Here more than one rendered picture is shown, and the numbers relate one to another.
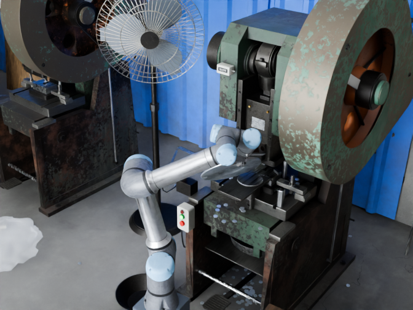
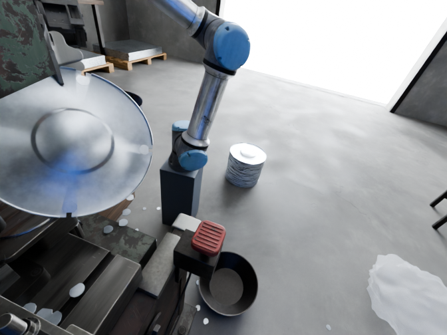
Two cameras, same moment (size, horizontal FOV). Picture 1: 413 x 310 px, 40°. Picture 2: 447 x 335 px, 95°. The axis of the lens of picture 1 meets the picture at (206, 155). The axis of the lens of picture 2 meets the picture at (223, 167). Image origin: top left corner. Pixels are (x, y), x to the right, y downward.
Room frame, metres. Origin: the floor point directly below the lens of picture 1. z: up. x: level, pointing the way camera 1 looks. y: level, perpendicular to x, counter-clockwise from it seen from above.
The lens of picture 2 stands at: (2.66, 0.01, 1.13)
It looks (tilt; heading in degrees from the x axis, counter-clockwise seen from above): 39 degrees down; 153
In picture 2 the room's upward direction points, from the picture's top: 11 degrees clockwise
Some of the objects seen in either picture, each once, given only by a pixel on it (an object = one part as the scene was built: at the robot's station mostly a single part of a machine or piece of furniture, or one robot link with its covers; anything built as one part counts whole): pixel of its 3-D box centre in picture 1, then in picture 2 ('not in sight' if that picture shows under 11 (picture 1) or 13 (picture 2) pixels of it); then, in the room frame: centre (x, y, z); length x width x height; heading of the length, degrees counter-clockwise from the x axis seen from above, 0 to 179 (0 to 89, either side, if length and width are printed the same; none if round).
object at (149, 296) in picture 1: (161, 293); (183, 155); (1.83, 0.19, 0.50); 0.15 x 0.15 x 0.10
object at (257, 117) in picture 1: (262, 125); not in sight; (2.39, -0.27, 1.04); 0.17 x 0.15 x 0.30; 142
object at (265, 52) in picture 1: (271, 76); not in sight; (2.43, -0.29, 1.27); 0.21 x 0.12 x 0.34; 142
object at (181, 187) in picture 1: (187, 194); (195, 264); (2.44, 0.10, 0.62); 0.10 x 0.06 x 0.20; 52
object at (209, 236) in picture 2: not in sight; (207, 244); (2.45, 0.11, 0.72); 0.07 x 0.06 x 0.08; 142
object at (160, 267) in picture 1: (160, 271); (185, 135); (1.84, 0.19, 0.62); 0.13 x 0.12 x 0.14; 0
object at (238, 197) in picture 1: (243, 194); (58, 211); (2.29, -0.18, 0.72); 0.25 x 0.14 x 0.14; 142
